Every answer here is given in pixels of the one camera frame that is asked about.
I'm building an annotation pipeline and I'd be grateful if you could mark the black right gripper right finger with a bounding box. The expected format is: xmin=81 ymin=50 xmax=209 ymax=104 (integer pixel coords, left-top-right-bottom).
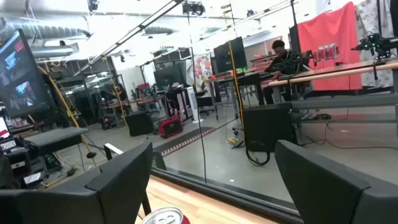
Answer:
xmin=274 ymin=139 xmax=398 ymax=224

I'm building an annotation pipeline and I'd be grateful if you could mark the red hanging cloth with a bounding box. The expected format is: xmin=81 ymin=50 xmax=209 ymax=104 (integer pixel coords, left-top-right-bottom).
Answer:
xmin=297 ymin=1 xmax=363 ymax=91

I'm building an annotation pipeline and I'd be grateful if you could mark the black overhead camera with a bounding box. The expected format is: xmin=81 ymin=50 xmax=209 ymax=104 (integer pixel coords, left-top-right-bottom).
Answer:
xmin=182 ymin=1 xmax=206 ymax=16

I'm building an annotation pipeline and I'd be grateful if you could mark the black striped floor cable cover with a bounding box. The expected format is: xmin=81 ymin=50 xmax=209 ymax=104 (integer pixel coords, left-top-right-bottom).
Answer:
xmin=152 ymin=126 xmax=217 ymax=158

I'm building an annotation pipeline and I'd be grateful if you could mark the red Coca-Cola can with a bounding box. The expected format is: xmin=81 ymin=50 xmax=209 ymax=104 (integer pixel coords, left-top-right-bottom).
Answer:
xmin=141 ymin=207 xmax=191 ymax=224

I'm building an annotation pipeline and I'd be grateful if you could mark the large black floor box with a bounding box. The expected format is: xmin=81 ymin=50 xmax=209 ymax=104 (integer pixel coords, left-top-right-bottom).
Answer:
xmin=243 ymin=102 xmax=298 ymax=153

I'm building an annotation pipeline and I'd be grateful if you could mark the black table edge frame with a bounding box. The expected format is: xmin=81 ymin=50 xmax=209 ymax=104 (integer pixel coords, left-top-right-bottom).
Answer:
xmin=150 ymin=167 xmax=304 ymax=224

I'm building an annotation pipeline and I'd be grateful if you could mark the yellow hanging cable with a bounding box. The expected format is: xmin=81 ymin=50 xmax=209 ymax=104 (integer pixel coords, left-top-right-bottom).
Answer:
xmin=228 ymin=40 xmax=246 ymax=146

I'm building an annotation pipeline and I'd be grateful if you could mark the large black monitor screen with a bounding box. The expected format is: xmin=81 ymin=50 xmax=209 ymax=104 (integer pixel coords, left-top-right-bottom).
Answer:
xmin=0 ymin=29 xmax=50 ymax=119

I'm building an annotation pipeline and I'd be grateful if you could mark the black box with white label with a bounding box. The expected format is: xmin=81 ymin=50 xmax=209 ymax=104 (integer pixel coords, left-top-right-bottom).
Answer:
xmin=0 ymin=138 xmax=19 ymax=152

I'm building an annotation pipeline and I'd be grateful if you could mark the grey flat tabletop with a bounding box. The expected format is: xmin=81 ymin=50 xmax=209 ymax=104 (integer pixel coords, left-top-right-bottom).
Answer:
xmin=26 ymin=126 xmax=90 ymax=156

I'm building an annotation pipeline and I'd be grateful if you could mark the long yellow cable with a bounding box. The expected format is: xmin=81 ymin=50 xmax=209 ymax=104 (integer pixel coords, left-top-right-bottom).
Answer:
xmin=37 ymin=63 xmax=98 ymax=167

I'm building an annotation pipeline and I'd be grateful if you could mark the wooden background table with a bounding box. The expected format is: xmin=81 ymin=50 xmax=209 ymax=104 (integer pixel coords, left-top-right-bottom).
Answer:
xmin=269 ymin=58 xmax=398 ymax=138

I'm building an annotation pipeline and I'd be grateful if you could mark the seated person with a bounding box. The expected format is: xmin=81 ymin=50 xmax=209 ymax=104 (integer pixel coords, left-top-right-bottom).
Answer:
xmin=262 ymin=39 xmax=312 ymax=105

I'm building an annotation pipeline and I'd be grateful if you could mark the small black cube box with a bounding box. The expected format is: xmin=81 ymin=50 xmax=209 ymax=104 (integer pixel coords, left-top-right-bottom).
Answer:
xmin=125 ymin=110 xmax=155 ymax=137

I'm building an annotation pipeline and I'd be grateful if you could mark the black overhead beam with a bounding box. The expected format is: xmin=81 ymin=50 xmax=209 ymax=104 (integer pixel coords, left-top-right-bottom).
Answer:
xmin=73 ymin=0 xmax=185 ymax=77

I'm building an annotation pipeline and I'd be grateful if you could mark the thin black hanging cable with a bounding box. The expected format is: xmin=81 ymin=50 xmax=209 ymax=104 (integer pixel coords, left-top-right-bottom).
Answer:
xmin=186 ymin=12 xmax=208 ymax=184

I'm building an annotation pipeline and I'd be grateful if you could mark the red equipment case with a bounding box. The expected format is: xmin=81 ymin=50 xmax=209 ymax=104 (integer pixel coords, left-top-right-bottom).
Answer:
xmin=158 ymin=116 xmax=183 ymax=139

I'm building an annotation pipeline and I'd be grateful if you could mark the black coiled cable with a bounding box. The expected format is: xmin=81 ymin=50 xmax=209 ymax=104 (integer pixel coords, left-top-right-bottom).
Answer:
xmin=245 ymin=140 xmax=271 ymax=167

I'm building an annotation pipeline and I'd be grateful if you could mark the white tower fan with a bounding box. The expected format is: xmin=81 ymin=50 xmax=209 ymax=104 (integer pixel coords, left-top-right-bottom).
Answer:
xmin=186 ymin=86 xmax=203 ymax=123

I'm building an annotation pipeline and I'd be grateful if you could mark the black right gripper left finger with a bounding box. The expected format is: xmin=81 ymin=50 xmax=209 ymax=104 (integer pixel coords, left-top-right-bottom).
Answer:
xmin=0 ymin=141 xmax=154 ymax=224

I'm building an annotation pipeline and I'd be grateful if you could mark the patterned white cloth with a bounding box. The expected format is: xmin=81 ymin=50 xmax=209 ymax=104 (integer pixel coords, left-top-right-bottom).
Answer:
xmin=356 ymin=0 xmax=395 ymax=88

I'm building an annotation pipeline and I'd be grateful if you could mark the black television screen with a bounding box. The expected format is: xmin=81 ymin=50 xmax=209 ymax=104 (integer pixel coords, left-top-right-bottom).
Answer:
xmin=213 ymin=36 xmax=248 ymax=74

